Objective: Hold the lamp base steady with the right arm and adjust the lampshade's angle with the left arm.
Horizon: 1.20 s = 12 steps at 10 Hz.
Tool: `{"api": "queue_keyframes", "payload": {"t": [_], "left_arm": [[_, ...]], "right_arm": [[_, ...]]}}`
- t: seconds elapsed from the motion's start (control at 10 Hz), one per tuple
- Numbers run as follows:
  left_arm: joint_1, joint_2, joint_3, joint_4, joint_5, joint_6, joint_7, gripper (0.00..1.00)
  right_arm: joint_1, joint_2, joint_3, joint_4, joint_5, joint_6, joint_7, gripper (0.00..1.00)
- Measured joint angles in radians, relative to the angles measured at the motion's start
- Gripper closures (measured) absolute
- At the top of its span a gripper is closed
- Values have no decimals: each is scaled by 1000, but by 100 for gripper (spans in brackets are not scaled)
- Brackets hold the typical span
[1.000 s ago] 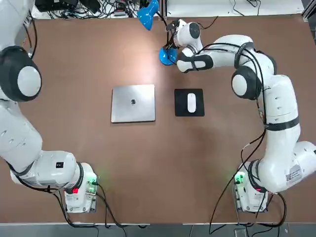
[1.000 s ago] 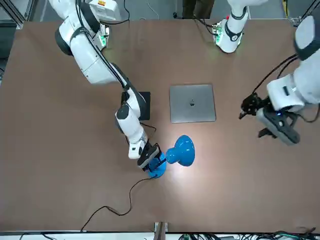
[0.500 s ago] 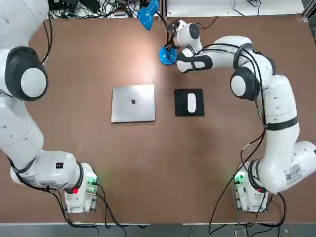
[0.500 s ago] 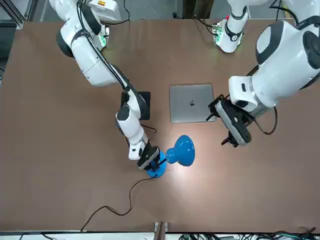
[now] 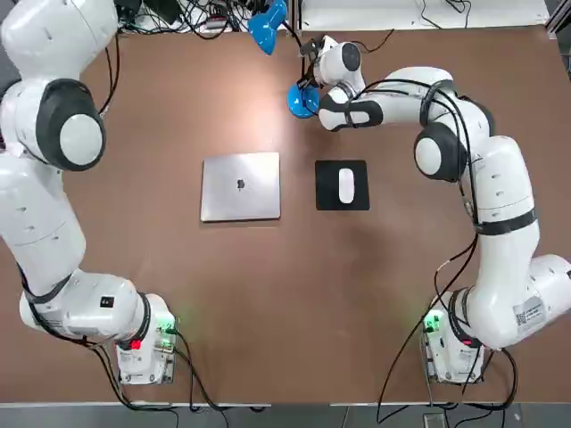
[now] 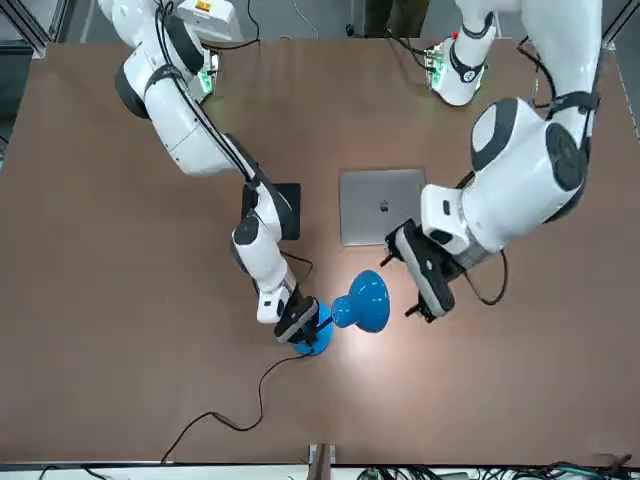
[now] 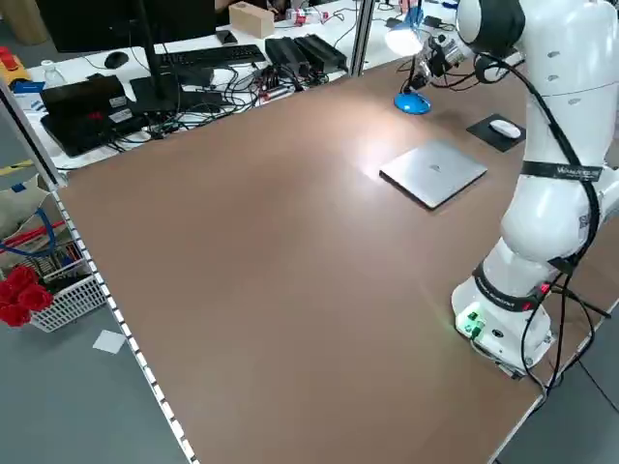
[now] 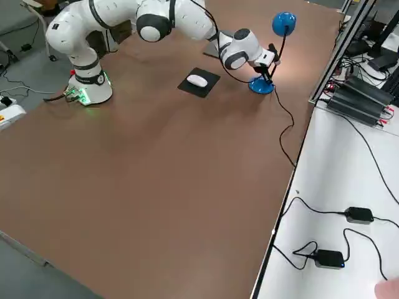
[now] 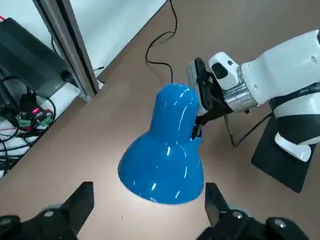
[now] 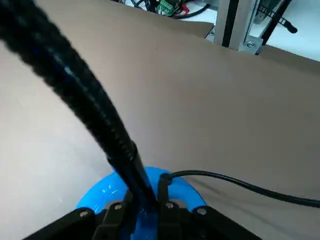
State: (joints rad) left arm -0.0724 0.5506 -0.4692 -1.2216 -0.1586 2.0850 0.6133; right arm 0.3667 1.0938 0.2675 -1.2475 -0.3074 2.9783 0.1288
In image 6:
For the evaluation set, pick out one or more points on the aluminium frame post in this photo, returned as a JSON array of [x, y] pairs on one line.
[[322, 462]]

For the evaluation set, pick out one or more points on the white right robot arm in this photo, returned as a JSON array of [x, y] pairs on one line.
[[180, 125]]

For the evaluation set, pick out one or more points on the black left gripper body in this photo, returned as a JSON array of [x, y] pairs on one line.
[[425, 270]]

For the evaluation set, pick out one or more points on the blue desk lamp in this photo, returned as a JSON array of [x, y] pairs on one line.
[[367, 300]]

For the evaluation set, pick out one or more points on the person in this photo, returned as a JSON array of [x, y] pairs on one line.
[[395, 15]]

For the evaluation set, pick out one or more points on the silver closed laptop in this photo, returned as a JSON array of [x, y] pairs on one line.
[[370, 200]]

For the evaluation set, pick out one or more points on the white control box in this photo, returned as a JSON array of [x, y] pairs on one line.
[[210, 20]]

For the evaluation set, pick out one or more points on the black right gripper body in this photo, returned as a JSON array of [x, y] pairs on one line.
[[296, 320]]

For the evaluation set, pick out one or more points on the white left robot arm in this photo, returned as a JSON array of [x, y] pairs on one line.
[[525, 175]]

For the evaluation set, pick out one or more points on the black mouse pad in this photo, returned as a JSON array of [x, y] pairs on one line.
[[292, 200]]

